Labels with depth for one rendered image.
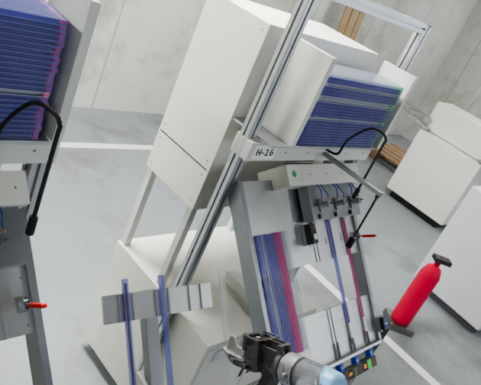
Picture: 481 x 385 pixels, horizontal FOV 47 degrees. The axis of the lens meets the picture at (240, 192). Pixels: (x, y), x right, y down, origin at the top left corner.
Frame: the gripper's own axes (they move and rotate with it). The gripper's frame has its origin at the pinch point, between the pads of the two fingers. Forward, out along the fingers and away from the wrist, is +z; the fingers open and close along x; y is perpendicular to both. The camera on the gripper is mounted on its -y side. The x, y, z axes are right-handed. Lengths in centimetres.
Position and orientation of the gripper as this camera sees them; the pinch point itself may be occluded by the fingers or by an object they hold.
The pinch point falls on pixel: (229, 350)
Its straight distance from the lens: 148.9
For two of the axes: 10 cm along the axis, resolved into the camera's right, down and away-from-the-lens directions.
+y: 0.7, -10.0, -0.6
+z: -6.7, -0.9, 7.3
